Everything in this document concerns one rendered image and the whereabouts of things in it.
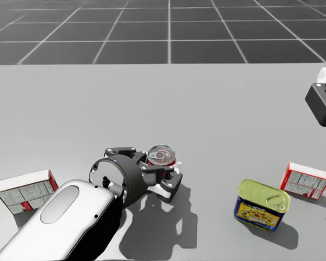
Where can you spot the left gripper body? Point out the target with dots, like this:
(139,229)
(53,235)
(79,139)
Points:
(127,176)

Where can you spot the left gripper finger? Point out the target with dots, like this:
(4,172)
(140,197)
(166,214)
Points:
(122,151)
(171,185)

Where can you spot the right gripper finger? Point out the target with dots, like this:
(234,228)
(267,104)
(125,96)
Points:
(319,104)

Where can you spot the red and white can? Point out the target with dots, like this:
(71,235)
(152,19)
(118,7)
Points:
(160,155)

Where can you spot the green and blue rectangular can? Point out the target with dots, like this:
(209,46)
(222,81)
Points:
(260,204)

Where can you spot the red and white carton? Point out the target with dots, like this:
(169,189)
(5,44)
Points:
(21,193)
(304,180)

